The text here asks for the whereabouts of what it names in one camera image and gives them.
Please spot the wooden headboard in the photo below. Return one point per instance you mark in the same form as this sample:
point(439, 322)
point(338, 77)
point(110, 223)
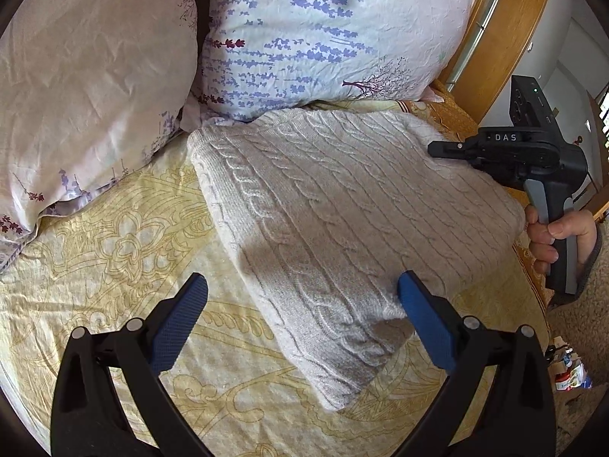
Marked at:
point(504, 24)

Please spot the yellow patterned bedsheet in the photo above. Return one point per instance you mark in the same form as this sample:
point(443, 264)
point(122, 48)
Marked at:
point(109, 257)

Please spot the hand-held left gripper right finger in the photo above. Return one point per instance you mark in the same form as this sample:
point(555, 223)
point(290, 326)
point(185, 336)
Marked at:
point(428, 319)

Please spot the light blue lavender-print pillow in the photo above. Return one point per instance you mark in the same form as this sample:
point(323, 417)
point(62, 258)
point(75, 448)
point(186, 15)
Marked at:
point(333, 33)

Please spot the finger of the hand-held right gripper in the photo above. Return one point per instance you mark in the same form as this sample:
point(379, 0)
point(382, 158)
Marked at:
point(449, 149)

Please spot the colourful small packets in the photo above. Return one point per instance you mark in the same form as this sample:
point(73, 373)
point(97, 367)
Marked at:
point(571, 371)

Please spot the white pink floral pillow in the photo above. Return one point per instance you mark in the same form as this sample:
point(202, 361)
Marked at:
point(90, 81)

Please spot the person's right hand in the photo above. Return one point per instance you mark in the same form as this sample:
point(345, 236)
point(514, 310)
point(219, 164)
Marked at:
point(561, 233)

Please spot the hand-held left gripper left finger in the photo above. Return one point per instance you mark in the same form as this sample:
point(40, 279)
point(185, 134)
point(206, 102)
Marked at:
point(178, 319)

